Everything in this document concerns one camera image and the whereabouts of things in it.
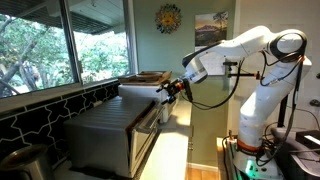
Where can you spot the grey window frame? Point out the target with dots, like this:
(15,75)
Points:
(70,43)

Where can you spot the wall calendar paper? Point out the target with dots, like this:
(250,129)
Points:
(210,30)

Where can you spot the black box with white stripe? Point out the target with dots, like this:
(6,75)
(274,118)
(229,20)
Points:
(308,138)

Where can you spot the silver toaster oven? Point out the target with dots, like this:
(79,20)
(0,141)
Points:
(100,133)

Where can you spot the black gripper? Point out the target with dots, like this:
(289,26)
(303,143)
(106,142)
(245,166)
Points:
(174,88)

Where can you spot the metal pot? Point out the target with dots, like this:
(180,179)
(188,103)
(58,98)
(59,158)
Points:
(23,163)

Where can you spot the wooden serving tray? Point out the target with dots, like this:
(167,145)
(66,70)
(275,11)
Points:
(146,80)

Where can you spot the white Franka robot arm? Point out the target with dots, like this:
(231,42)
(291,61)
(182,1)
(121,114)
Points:
(266,100)

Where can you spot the black camera stand pole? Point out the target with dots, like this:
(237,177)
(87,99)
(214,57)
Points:
(282,113)

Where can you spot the grey side table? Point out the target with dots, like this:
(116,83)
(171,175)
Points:
(300,160)

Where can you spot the sun wall decoration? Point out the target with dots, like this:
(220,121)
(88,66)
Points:
(168,18)

